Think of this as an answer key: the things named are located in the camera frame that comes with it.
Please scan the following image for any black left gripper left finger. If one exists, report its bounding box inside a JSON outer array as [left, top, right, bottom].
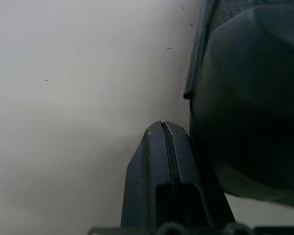
[[120, 120, 175, 228]]

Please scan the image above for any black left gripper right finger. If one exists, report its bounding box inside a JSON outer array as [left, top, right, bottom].
[[165, 120, 236, 227]]

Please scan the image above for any black tool case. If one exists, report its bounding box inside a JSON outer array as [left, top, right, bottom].
[[183, 0, 294, 211]]

